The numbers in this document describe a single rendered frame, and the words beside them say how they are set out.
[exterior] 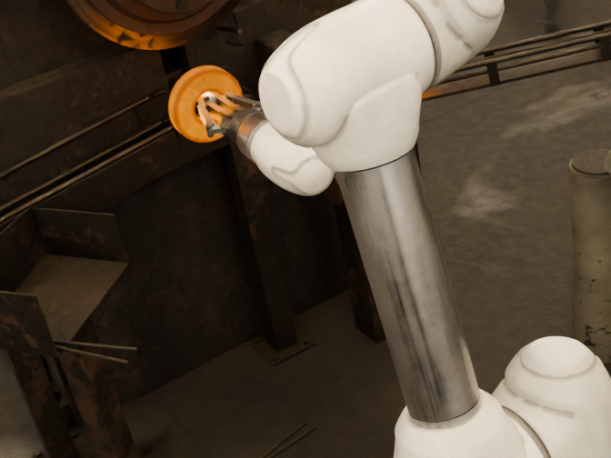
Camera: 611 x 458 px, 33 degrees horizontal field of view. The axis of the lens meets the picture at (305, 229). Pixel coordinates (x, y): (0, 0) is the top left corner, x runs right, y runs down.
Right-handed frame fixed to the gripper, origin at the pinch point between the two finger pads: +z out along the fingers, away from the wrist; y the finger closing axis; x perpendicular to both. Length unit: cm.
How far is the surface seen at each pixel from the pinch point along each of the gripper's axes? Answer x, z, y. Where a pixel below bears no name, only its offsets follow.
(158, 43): 5.2, 20.0, 0.7
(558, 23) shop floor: -91, 115, 204
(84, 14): 16.4, 20.6, -12.9
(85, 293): -23.5, -10.5, -36.9
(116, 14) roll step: 14.7, 18.7, -7.0
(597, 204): -38, -41, 66
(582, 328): -73, -38, 65
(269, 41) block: -5.4, 23.2, 28.0
